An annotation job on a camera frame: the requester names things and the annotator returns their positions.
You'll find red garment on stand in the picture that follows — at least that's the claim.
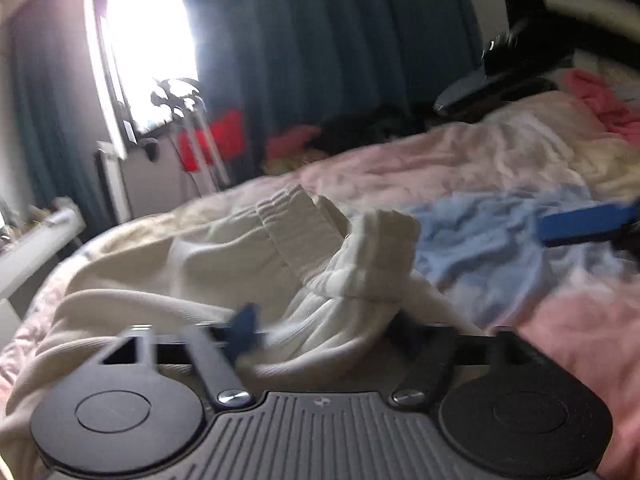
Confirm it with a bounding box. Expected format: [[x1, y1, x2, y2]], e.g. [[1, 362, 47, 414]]
[[178, 110, 246, 172]]

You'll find white dressing table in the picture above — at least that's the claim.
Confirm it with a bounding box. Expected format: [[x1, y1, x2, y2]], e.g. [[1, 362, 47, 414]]
[[1, 197, 86, 347]]

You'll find teal blue window curtain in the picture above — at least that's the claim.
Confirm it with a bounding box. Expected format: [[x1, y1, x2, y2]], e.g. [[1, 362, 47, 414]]
[[183, 0, 480, 183]]

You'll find cream white zip jacket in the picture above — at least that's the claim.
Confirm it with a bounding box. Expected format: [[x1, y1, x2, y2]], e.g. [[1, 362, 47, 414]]
[[1, 186, 473, 479]]

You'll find garment steamer stand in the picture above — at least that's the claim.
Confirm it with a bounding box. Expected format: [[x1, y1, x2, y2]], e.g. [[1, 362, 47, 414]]
[[151, 78, 231, 196]]

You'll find white panel heater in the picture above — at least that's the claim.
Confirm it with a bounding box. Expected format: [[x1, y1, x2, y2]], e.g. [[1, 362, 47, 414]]
[[94, 141, 132, 224]]

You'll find pink fleece blanket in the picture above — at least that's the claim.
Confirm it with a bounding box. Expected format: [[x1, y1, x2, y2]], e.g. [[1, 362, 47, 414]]
[[564, 68, 639, 145]]

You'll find left teal curtain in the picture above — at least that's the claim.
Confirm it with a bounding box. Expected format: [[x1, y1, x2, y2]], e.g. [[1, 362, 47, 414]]
[[9, 0, 113, 235]]

